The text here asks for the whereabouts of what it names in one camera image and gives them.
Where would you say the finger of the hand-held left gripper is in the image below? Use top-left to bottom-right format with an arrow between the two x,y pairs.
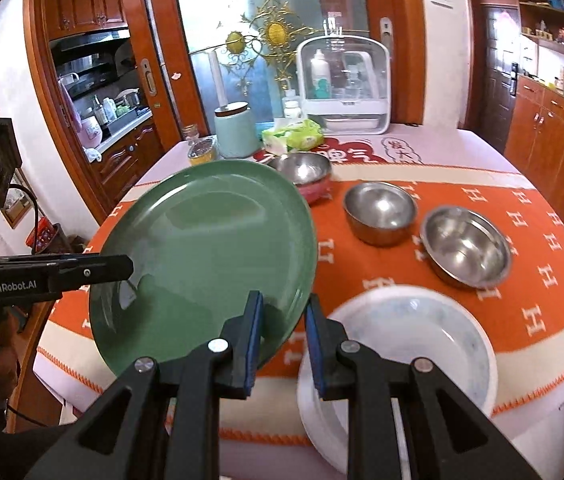
54,254 -> 134,295

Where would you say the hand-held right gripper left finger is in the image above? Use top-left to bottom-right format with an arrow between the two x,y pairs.
26,290 -> 265,480

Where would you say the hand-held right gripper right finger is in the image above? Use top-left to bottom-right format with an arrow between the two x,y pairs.
305,294 -> 543,480

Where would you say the plain white plate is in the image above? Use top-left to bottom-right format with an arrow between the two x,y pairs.
296,350 -> 493,463

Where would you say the green plate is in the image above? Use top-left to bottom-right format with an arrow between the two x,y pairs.
88,159 -> 319,378

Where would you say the small steel bowl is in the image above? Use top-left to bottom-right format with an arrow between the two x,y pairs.
343,182 -> 419,247

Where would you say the pink-sided steel bowl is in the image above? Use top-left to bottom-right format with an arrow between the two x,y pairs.
267,151 -> 333,206

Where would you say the large steel bowl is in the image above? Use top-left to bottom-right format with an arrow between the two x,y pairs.
420,206 -> 513,289

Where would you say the wooden kitchen counter cabinet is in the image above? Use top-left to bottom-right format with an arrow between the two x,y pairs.
86,110 -> 167,211

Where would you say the pink pot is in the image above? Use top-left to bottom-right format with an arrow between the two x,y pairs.
80,115 -> 103,148

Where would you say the orange patterned tablecloth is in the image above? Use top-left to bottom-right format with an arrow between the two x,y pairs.
36,160 -> 564,448

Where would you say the yellow jar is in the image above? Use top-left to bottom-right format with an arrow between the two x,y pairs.
188,137 -> 220,167

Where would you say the mint green canister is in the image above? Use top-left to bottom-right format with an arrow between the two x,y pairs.
213,101 -> 259,159

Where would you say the green tissue pack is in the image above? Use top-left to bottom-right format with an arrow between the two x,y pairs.
262,119 -> 325,156

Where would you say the white storage box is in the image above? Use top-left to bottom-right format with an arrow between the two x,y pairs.
296,36 -> 391,136

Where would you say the range hood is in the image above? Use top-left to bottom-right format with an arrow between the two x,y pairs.
50,30 -> 132,76

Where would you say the pink printed table cover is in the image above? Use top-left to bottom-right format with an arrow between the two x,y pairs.
36,127 -> 564,480

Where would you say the clear bottle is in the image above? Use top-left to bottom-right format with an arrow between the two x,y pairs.
344,67 -> 363,98

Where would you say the glass door with gold ornament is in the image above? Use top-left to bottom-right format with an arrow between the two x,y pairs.
172,0 -> 370,131

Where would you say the white and green bottle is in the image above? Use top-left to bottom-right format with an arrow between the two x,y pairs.
310,50 -> 333,100

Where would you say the wooden shelf cabinet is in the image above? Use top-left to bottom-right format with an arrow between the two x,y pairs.
504,0 -> 564,266

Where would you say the dark brown entry door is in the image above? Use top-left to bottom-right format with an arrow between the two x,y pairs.
479,2 -> 520,146

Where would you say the black cable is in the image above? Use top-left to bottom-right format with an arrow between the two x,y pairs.
8,184 -> 41,261

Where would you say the large wooden wall frame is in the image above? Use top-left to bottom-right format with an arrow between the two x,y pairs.
2,167 -> 35,229

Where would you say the wooden wall cabinet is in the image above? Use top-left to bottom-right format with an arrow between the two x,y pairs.
42,0 -> 130,41

